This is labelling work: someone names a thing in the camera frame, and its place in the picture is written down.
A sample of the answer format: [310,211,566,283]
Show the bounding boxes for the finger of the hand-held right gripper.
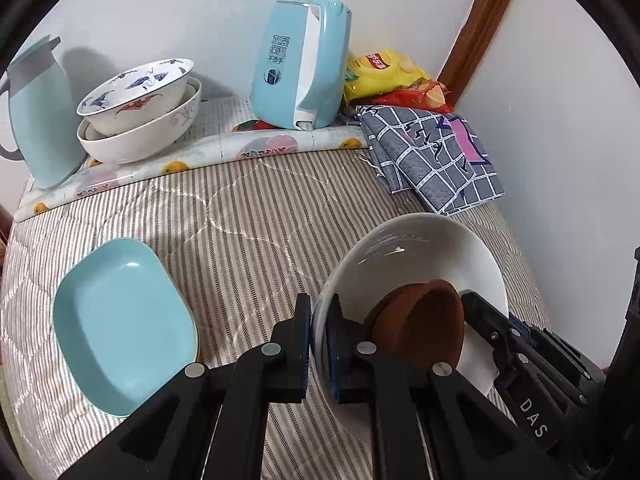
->
[460,291,533,363]

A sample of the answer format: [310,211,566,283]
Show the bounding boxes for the grey checked cloth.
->
[356,105,504,217]

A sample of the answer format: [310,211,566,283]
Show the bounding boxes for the brown wooden door frame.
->
[439,0,526,93]

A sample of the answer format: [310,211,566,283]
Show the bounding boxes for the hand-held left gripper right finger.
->
[325,294,568,480]

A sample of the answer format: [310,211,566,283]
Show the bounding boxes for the plain white bowl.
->
[312,212,510,401]

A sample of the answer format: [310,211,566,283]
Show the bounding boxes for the light blue electric kettle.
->
[250,0,352,132]

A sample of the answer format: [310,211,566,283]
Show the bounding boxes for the painted porcelain bowl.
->
[76,58,195,136]

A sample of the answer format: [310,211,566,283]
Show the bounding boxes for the large white patterned bowl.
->
[76,80,202,165]

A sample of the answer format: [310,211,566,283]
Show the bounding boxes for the blue square plate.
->
[52,238,198,417]

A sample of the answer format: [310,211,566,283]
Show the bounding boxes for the medium white bowl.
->
[82,77,201,141]

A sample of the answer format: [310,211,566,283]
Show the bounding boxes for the printed plastic table cover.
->
[14,96,373,223]

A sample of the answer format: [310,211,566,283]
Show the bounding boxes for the yellow snack bag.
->
[342,49,431,106]

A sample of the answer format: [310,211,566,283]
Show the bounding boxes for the light blue thermos jug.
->
[0,35,88,190]

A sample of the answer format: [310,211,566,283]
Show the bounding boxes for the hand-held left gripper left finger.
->
[57,292,313,480]

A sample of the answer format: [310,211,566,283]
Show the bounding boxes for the small brown bowl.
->
[364,280,467,368]

